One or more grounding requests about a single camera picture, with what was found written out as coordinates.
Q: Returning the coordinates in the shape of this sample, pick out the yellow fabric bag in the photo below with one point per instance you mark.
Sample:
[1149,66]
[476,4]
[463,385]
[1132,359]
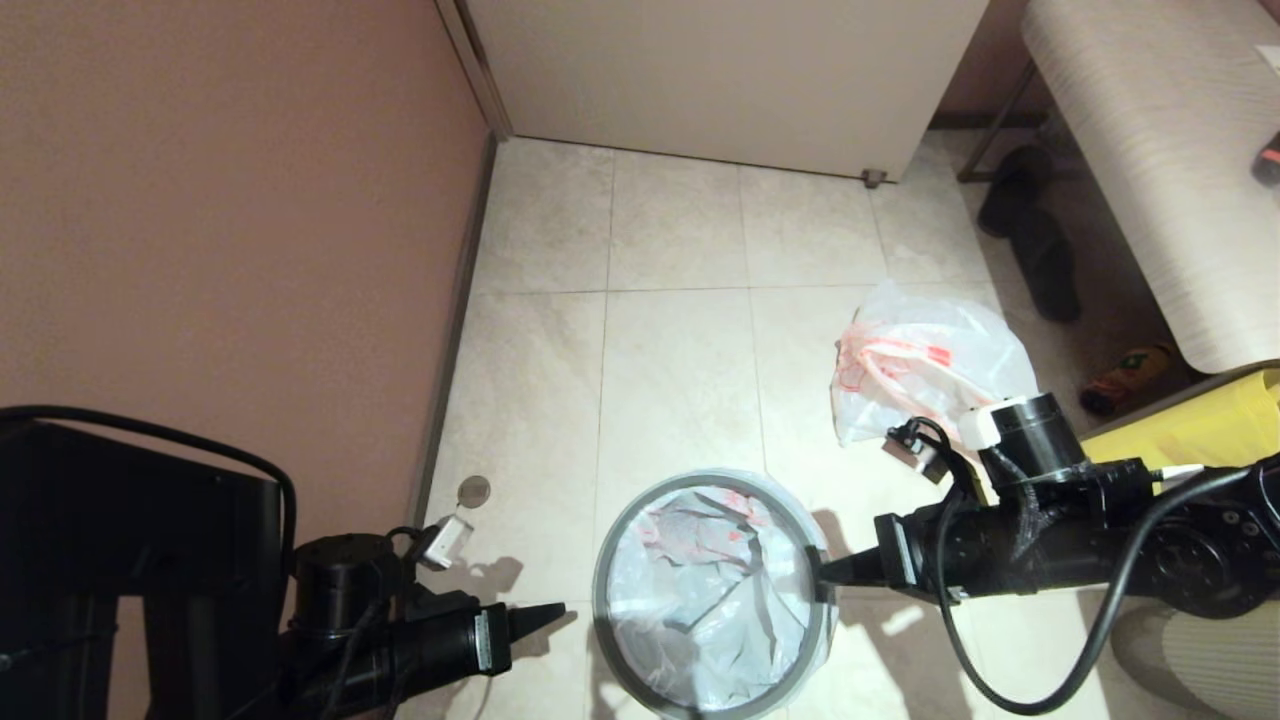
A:
[1200,430]

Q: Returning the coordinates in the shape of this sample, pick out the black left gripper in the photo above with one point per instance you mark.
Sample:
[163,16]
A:
[490,640]

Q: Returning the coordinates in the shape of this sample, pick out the orange brown shoe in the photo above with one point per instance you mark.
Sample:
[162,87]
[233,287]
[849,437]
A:
[1125,378]

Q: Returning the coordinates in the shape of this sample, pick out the small metal cabinet foot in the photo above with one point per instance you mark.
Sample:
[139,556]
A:
[873,178]

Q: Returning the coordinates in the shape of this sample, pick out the beige wood-grain bench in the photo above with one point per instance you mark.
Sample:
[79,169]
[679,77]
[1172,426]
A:
[1150,150]

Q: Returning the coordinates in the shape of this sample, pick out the white liner bag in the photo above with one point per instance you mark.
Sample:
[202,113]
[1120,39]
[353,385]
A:
[700,590]

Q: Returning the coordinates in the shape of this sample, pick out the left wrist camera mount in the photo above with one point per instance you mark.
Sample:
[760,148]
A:
[345,580]

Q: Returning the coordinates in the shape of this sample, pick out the black slipper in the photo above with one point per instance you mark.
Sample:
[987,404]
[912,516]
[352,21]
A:
[1010,195]
[1050,275]

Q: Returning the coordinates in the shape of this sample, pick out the metal bench leg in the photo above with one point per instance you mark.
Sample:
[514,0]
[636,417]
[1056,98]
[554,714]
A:
[990,125]

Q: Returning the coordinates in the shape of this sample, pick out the red black object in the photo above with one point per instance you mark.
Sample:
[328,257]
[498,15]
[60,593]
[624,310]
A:
[1268,165]

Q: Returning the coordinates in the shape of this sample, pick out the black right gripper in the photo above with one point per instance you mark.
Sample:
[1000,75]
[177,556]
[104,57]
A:
[900,555]

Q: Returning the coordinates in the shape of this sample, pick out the white cabinet panel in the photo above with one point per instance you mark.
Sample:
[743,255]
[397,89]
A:
[720,80]

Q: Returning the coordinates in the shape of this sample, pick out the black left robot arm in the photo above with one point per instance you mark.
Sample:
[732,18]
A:
[120,570]

